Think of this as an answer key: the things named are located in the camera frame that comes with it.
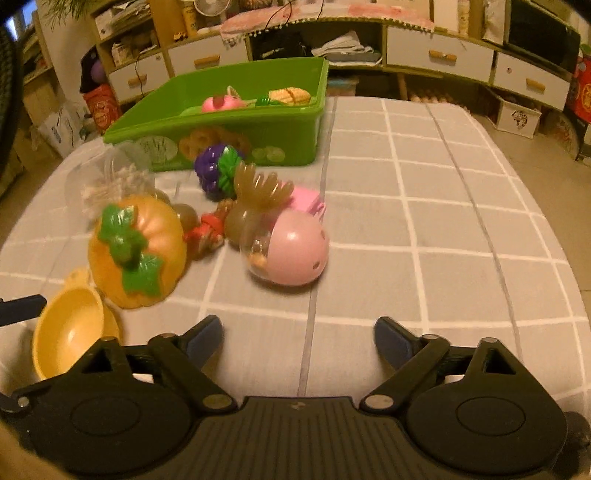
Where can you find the toy corn cob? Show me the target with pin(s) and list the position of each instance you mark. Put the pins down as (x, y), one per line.
(290, 96)

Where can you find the white desk fan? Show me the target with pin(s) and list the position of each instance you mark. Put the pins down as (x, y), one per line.
(211, 8)

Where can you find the pink clear capsule ball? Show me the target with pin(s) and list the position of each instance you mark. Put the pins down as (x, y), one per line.
(285, 247)

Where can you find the green plastic storage bin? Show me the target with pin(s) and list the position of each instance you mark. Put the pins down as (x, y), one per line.
(170, 121)

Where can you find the white storage crate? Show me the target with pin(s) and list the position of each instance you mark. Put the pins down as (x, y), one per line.
(511, 114)

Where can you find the brown antler toy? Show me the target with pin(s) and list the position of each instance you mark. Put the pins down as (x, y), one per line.
(255, 194)

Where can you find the orange toy pumpkin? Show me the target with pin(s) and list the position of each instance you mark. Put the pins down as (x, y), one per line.
(137, 253)

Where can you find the black microwave oven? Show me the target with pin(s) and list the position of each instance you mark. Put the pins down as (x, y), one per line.
(534, 31)

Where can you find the pink pig toy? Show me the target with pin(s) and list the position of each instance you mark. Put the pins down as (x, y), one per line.
(229, 100)

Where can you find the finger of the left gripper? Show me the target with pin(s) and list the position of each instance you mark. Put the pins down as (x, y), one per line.
(21, 309)

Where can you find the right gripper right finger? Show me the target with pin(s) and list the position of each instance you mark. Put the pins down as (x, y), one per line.
(416, 362)

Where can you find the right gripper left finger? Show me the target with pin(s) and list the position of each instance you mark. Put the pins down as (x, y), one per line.
(180, 358)

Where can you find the egg carton tray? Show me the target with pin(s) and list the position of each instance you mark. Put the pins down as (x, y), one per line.
(433, 96)

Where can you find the grey checked table cloth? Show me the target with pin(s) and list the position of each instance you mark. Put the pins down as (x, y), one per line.
(429, 225)

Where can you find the yellow toy bowl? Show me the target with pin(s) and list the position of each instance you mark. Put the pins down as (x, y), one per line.
(69, 325)

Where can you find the wooden tv cabinet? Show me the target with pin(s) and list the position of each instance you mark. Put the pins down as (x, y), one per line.
(144, 43)

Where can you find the pink cloth runner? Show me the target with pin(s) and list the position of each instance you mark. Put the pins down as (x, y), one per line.
(254, 22)

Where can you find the potted green plant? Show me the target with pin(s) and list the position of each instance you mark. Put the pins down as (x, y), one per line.
(58, 11)

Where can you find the pink rectangular block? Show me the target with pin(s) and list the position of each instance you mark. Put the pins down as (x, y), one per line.
(307, 200)

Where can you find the clear cotton swab jar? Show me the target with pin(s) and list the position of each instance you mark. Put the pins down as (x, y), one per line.
(114, 173)

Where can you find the purple toy grapes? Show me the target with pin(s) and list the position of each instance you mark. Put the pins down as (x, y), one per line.
(215, 169)

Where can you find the red small toy figure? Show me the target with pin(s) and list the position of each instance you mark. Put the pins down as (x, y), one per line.
(209, 233)

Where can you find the red paper bag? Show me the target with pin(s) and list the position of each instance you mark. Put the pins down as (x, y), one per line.
(103, 107)

